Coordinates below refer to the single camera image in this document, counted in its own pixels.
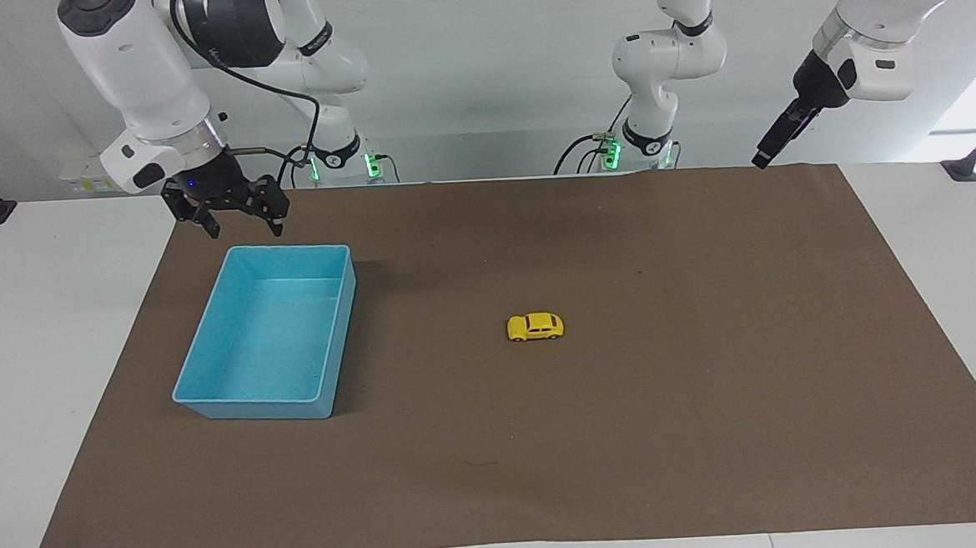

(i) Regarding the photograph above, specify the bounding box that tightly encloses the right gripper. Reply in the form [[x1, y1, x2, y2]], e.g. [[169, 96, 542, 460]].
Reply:
[[158, 150, 293, 244]]

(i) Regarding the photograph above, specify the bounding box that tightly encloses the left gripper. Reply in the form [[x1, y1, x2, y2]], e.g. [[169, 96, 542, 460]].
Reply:
[[778, 47, 854, 131]]

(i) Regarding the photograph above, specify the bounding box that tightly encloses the yellow toy beetle car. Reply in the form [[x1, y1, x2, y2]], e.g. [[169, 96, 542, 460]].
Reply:
[[506, 310, 566, 344]]

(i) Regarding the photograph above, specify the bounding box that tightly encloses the white power strip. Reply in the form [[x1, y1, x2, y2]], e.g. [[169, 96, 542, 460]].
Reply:
[[58, 158, 130, 198]]

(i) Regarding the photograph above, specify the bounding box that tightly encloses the light blue plastic bin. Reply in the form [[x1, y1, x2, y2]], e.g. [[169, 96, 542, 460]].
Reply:
[[164, 239, 365, 428]]

